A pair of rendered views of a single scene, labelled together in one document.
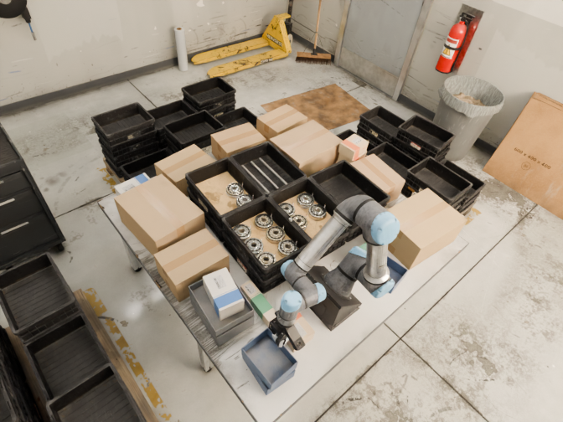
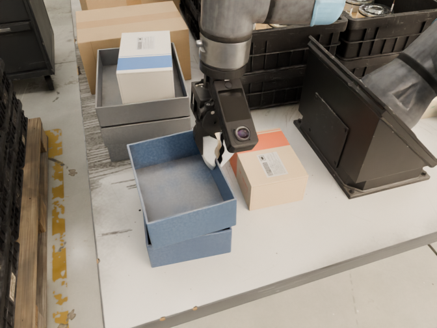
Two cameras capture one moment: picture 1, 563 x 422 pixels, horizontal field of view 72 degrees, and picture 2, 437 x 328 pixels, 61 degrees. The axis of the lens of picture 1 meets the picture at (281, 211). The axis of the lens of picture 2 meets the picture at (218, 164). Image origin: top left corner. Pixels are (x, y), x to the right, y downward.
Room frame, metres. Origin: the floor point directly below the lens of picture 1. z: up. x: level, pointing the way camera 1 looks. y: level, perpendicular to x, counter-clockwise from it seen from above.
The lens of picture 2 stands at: (0.29, -0.30, 1.30)
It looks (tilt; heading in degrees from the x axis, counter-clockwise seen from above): 44 degrees down; 27
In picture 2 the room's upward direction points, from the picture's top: straight up
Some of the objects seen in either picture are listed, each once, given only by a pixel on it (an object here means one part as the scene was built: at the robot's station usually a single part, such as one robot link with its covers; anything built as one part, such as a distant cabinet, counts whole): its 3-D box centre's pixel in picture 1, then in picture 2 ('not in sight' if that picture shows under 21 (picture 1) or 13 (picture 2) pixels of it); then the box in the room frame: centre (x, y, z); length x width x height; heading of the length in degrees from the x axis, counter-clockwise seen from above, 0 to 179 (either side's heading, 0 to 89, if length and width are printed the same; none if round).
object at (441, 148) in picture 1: (417, 151); not in sight; (2.84, -1.14, 0.37); 0.42 x 0.34 x 0.46; 46
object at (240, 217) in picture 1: (265, 238); (263, 20); (1.27, 0.07, 0.87); 0.40 x 0.30 x 0.11; 42
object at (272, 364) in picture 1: (269, 357); (179, 183); (0.67, -0.02, 0.81); 0.20 x 0.15 x 0.07; 46
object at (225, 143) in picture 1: (238, 146); not in sight; (2.11, 0.35, 0.78); 0.30 x 0.22 x 0.16; 130
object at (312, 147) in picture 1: (305, 151); not in sight; (2.11, -0.11, 0.80); 0.40 x 0.30 x 0.20; 136
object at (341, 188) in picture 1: (347, 194); not in sight; (1.68, -0.38, 0.87); 0.40 x 0.30 x 0.11; 42
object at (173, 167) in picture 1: (186, 172); not in sight; (1.79, 0.62, 0.78); 0.30 x 0.22 x 0.16; 141
